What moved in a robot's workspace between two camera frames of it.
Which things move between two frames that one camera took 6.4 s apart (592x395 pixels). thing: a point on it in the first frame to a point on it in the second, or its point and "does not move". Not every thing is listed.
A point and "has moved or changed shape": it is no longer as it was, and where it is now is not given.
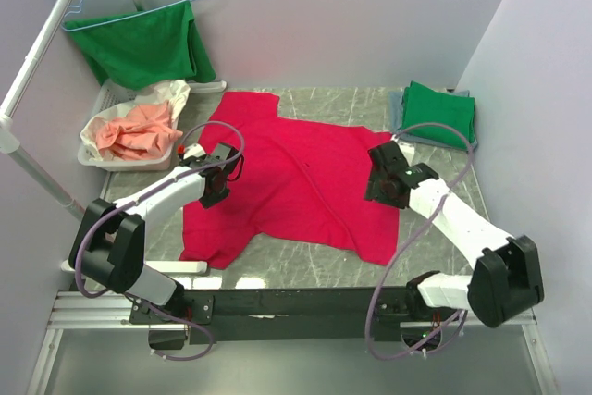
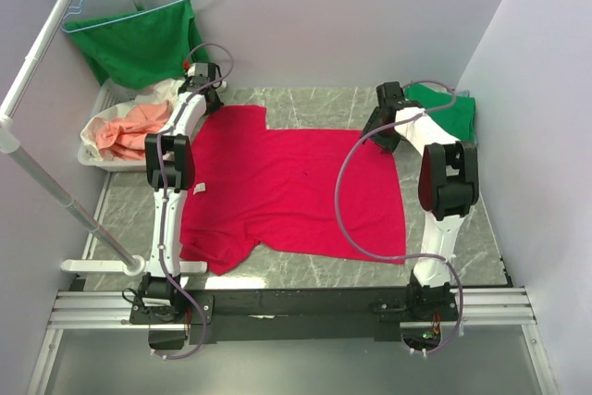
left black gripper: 210,201 to 215,105
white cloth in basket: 174,92 does not move
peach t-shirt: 145,133 does not move
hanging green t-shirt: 148,48 does not move
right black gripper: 373,192 to 388,145
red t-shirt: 301,178 has moved or changed shape
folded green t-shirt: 422,104 does not move
